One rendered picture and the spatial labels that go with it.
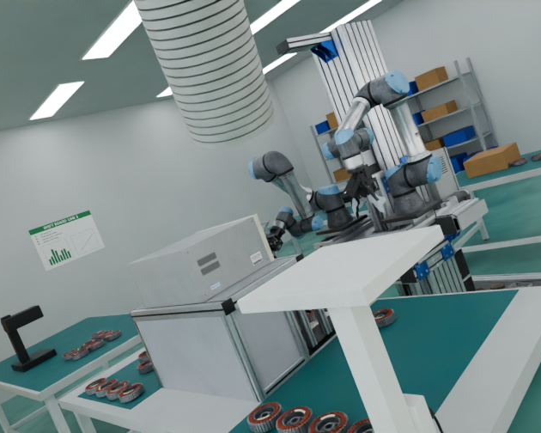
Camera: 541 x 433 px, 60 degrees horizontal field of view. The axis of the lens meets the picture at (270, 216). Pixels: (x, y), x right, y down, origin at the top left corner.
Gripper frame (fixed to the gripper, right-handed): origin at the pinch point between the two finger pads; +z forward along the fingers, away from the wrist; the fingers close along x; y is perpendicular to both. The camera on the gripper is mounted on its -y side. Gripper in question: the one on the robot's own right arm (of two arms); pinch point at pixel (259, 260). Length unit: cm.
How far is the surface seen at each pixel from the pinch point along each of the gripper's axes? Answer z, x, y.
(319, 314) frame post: 32, 3, 54
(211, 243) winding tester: 34, -48, 42
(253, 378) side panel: 69, -15, 56
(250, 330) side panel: 56, -24, 54
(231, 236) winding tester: 26, -42, 42
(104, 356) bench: 57, 3, -123
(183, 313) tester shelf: 57, -38, 30
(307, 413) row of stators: 78, -15, 84
